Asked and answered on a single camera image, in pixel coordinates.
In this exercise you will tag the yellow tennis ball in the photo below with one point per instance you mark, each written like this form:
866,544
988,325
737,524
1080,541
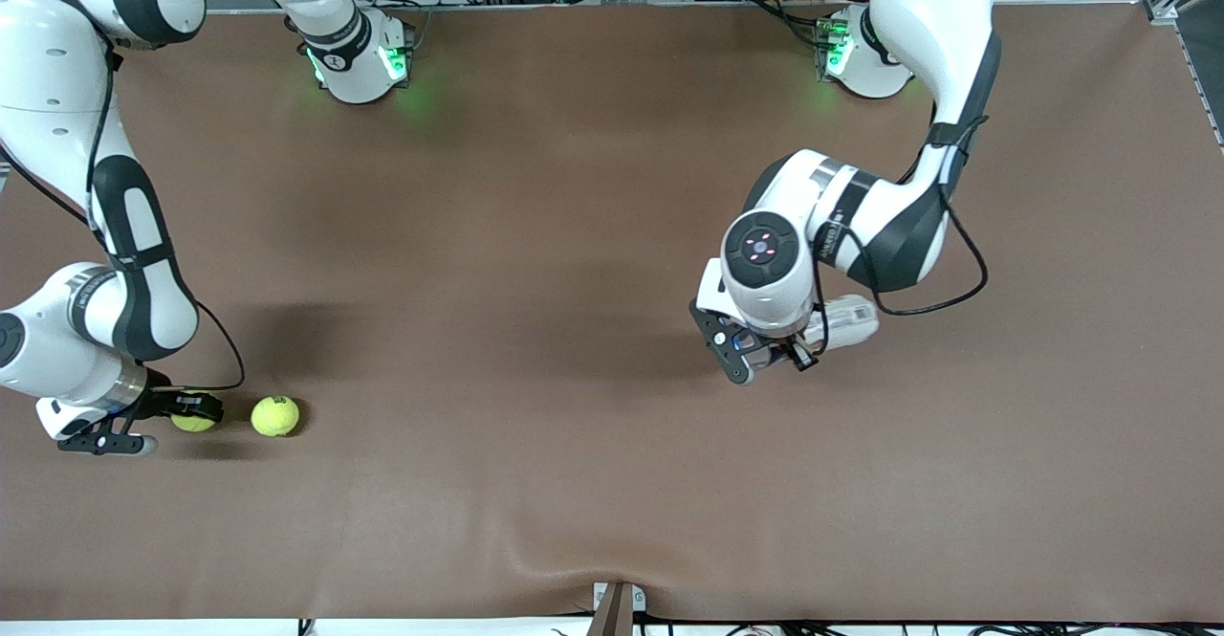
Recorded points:
194,425
275,416

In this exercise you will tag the clear tennis ball can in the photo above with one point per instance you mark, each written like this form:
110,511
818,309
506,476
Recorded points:
851,322

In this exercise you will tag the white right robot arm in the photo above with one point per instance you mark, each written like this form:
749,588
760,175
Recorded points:
57,72

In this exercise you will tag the brown camera pole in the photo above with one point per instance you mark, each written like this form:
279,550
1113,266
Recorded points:
612,617

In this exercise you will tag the metal clamp bracket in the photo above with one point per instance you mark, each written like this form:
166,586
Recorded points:
639,600

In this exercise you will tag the brown table cover mat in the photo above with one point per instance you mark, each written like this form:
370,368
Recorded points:
516,186

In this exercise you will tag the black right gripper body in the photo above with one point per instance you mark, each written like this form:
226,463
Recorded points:
164,401

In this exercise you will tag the grey metal side panel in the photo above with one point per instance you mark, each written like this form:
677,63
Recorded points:
1207,53

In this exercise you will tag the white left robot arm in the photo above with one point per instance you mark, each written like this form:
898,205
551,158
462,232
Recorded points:
937,33

